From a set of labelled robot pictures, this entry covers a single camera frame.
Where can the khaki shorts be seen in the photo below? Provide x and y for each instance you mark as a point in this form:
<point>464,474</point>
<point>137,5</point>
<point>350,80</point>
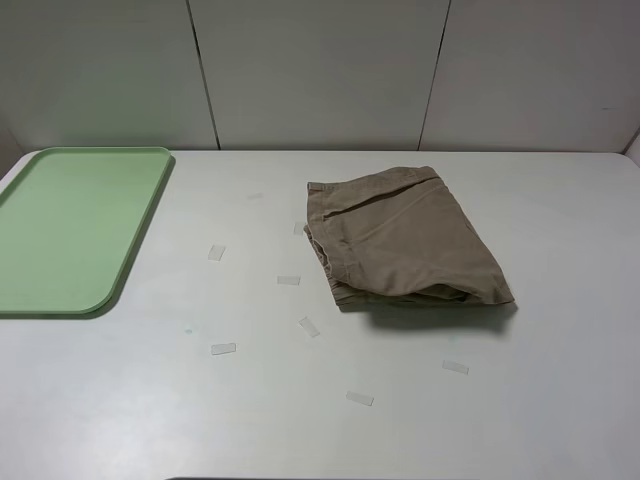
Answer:
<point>399,237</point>

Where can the green plastic tray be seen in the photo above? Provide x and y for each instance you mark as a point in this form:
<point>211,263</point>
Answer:
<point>70,221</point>

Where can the clear tape strip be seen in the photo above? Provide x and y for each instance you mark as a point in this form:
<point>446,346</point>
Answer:
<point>455,367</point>
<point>222,349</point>
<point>216,253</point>
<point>289,280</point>
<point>359,398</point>
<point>299,228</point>
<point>309,327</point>

